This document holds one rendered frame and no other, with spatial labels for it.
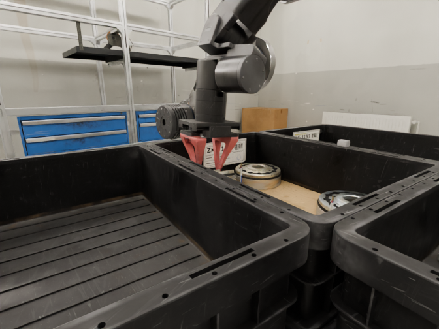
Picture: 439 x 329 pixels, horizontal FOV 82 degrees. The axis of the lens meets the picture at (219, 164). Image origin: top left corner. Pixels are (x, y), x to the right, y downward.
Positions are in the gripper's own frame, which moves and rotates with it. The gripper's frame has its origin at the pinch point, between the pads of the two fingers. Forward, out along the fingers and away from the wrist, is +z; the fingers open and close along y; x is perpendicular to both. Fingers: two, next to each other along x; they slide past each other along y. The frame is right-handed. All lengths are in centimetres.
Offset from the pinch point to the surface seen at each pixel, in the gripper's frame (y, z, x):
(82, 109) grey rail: -3, 2, 172
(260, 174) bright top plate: 10.6, 1.6, -3.8
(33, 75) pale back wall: -31, -22, 257
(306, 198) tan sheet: 14.8, 4.3, -12.8
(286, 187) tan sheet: 16.4, 4.4, -6.2
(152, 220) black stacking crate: -12.8, 6.3, -4.6
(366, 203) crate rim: -2.1, -5.1, -30.7
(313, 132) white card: 42.2, -4.6, 7.7
